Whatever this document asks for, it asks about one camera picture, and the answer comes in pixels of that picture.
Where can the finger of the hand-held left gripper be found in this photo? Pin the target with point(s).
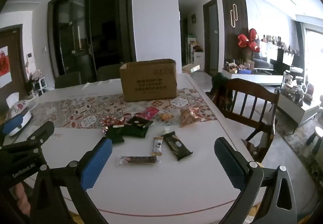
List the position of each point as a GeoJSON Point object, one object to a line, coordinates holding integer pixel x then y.
{"type": "Point", "coordinates": [14, 122]}
{"type": "Point", "coordinates": [37, 138]}

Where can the white low cabinet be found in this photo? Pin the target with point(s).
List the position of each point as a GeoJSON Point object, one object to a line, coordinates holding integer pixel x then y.
{"type": "Point", "coordinates": [265, 78]}

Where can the black wafer packet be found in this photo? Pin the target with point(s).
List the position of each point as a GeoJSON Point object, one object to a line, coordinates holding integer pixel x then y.
{"type": "Point", "coordinates": [176, 145]}

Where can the green cloth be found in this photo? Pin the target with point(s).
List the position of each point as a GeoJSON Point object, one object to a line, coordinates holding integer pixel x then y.
{"type": "Point", "coordinates": [219, 81]}

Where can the black gold-label snack packet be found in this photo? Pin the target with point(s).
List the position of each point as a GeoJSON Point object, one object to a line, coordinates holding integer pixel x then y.
{"type": "Point", "coordinates": [140, 121]}

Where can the dark green snack packet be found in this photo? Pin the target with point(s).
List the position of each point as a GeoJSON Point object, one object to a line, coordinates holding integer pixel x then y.
{"type": "Point", "coordinates": [133, 132]}
{"type": "Point", "coordinates": [114, 136]}

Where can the clear bag of orange snacks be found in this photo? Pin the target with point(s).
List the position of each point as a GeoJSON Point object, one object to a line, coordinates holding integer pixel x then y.
{"type": "Point", "coordinates": [189, 116]}

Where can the low coffee table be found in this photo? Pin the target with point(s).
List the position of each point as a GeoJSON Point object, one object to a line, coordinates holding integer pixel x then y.
{"type": "Point", "coordinates": [302, 110]}

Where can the patterned table runner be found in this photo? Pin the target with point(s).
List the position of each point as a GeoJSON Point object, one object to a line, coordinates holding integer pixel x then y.
{"type": "Point", "coordinates": [75, 110]}

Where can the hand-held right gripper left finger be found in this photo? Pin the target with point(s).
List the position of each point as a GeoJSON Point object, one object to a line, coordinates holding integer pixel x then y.
{"type": "Point", "coordinates": [97, 163]}

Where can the flat cardboard box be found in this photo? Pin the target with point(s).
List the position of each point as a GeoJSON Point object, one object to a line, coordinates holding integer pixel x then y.
{"type": "Point", "coordinates": [190, 68]}

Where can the red and white door poster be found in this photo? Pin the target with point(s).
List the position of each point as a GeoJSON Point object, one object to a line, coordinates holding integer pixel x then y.
{"type": "Point", "coordinates": [4, 65]}

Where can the brown wooden door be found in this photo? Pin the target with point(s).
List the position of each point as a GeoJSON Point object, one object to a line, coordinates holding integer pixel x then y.
{"type": "Point", "coordinates": [16, 42]}

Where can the red foil balloons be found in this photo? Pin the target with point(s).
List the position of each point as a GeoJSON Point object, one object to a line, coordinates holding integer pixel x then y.
{"type": "Point", "coordinates": [248, 39]}

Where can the dark wooden chair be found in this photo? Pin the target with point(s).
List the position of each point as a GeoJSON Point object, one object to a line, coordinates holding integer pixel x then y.
{"type": "Point", "coordinates": [252, 87]}

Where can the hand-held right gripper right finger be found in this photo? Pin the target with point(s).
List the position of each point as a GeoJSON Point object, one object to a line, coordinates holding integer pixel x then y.
{"type": "Point", "coordinates": [231, 163]}

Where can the gold loop wall lamp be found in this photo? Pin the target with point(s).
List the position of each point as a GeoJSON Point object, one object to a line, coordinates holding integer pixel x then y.
{"type": "Point", "coordinates": [232, 16]}

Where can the small dark stool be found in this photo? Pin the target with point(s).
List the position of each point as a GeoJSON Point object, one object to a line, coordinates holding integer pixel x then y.
{"type": "Point", "coordinates": [316, 135]}

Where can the small blue box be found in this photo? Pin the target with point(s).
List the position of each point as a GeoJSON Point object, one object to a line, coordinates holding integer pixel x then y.
{"type": "Point", "coordinates": [244, 71]}

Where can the small orange snack packet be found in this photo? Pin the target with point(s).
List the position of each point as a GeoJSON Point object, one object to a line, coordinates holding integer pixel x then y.
{"type": "Point", "coordinates": [165, 116]}

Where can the long dark snack bar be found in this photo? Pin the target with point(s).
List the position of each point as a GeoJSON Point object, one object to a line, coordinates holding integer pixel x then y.
{"type": "Point", "coordinates": [138, 160]}

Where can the white shelf unit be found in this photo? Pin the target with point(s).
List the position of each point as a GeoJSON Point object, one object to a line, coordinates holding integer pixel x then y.
{"type": "Point", "coordinates": [198, 57]}

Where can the white shoe rack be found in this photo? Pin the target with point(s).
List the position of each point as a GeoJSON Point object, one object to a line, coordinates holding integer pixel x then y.
{"type": "Point", "coordinates": [41, 85]}

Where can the dark glass sliding door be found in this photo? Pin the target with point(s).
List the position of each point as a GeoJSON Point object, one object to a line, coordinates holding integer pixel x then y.
{"type": "Point", "coordinates": [75, 37]}

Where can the dark hallway door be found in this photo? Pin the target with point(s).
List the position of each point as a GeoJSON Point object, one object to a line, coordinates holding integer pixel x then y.
{"type": "Point", "coordinates": [211, 34]}

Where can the white gold-ended snack packet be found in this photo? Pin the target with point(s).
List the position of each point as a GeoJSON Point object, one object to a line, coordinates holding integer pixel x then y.
{"type": "Point", "coordinates": [157, 145]}

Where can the small round wrapped candy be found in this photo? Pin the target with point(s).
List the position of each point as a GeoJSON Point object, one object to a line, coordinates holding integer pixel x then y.
{"type": "Point", "coordinates": [105, 130]}

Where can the green upholstered chair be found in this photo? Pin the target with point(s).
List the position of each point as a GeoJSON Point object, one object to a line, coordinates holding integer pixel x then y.
{"type": "Point", "coordinates": [108, 72]}
{"type": "Point", "coordinates": [68, 80]}

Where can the pink snack packet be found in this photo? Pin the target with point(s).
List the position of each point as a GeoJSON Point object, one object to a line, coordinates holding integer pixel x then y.
{"type": "Point", "coordinates": [150, 113]}

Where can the gift basket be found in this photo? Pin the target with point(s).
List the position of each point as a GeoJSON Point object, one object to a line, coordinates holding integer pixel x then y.
{"type": "Point", "coordinates": [232, 68]}

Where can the brown cardboard box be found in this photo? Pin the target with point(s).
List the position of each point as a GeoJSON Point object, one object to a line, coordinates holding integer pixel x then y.
{"type": "Point", "coordinates": [149, 82]}

